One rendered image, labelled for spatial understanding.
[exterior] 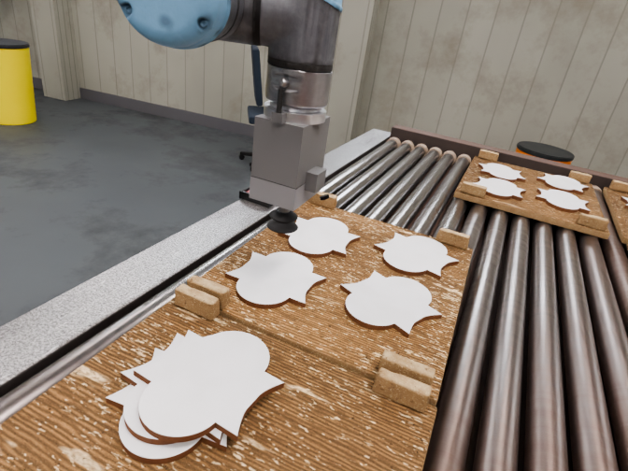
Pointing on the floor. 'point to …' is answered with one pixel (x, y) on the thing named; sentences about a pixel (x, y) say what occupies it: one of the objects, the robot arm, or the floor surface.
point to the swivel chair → (254, 92)
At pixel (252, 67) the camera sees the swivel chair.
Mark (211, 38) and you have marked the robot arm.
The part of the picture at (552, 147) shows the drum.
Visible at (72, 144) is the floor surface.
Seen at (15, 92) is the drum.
